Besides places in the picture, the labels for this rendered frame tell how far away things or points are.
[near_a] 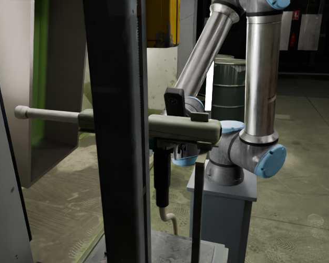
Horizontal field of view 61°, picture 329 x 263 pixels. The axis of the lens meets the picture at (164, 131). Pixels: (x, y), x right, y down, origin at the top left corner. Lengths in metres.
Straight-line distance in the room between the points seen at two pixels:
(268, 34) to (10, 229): 1.01
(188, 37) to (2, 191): 2.78
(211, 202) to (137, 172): 0.95
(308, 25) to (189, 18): 5.28
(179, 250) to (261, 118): 0.58
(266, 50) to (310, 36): 7.22
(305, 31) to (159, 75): 5.40
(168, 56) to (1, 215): 2.79
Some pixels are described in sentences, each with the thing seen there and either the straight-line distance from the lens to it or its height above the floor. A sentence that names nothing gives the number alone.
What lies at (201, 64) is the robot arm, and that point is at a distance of 1.01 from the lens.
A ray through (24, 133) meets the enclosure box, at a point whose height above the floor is 0.80.
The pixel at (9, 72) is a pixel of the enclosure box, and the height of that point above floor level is 1.11.
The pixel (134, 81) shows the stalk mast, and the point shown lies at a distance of 0.35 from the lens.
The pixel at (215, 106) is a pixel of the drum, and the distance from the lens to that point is 3.91.
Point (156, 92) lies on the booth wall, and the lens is 3.53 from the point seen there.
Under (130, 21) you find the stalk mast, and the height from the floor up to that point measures 1.33.
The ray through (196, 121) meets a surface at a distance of 0.55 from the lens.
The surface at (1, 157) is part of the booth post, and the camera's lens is 0.89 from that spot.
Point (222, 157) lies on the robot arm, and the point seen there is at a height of 0.77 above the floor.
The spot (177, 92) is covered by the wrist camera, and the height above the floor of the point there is 1.18.
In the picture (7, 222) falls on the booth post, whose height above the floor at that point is 0.78.
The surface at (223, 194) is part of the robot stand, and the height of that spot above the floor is 0.63.
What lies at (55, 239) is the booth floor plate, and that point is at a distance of 2.03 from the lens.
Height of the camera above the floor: 1.32
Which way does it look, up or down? 21 degrees down
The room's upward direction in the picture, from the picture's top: straight up
